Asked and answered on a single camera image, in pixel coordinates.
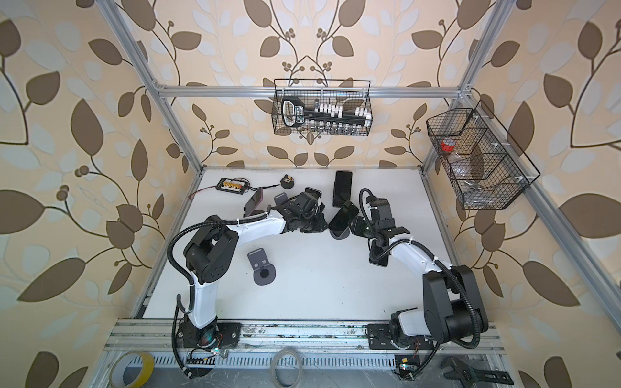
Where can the black wire basket rear wall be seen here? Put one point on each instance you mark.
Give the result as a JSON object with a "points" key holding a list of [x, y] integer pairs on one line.
{"points": [[350, 92]]}

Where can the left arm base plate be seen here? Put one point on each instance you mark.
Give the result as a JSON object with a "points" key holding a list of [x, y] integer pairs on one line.
{"points": [[214, 335]]}

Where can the black phone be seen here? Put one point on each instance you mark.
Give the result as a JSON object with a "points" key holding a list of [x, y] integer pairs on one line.
{"points": [[313, 192], [343, 218], [377, 255], [342, 188]]}

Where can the dark round stand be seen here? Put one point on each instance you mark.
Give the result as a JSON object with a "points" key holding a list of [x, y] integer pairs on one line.
{"points": [[263, 271]]}

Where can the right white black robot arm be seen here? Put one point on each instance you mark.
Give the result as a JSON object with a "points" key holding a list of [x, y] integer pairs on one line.
{"points": [[452, 309]]}

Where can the black wire basket wall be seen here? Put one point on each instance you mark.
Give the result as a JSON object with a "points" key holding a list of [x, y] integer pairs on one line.
{"points": [[488, 169], [350, 92]]}

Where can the purple round phone stand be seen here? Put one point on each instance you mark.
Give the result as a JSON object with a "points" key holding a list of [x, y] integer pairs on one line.
{"points": [[281, 199]]}

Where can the black yellow round connector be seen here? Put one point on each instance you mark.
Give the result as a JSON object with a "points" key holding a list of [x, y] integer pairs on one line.
{"points": [[287, 182]]}

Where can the black adjustable wrench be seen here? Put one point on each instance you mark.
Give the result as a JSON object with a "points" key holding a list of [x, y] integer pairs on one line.
{"points": [[468, 376]]}

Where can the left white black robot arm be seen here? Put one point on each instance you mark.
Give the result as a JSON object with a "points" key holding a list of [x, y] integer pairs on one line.
{"points": [[203, 252]]}

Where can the black wire basket right wall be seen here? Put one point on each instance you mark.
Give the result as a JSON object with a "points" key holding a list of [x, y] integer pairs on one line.
{"points": [[488, 169]]}

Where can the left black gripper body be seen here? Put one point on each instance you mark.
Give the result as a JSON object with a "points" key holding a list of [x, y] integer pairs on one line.
{"points": [[312, 221]]}

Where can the grey round stand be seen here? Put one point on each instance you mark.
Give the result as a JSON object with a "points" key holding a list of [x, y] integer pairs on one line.
{"points": [[341, 236]]}

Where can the black phone on folding stand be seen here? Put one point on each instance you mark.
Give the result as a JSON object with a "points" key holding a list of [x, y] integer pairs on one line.
{"points": [[313, 192]]}

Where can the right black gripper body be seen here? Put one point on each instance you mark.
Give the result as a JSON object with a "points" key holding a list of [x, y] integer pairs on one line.
{"points": [[374, 228]]}

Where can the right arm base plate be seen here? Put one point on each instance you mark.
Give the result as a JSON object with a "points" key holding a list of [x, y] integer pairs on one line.
{"points": [[388, 336]]}

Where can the black tool in basket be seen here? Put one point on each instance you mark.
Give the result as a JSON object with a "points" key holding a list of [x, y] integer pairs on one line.
{"points": [[295, 113]]}

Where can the yellow tape roll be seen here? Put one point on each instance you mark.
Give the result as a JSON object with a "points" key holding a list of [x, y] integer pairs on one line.
{"points": [[132, 370]]}

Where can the black power adapter board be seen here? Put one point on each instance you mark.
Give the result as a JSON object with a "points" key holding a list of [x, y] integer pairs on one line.
{"points": [[234, 186]]}

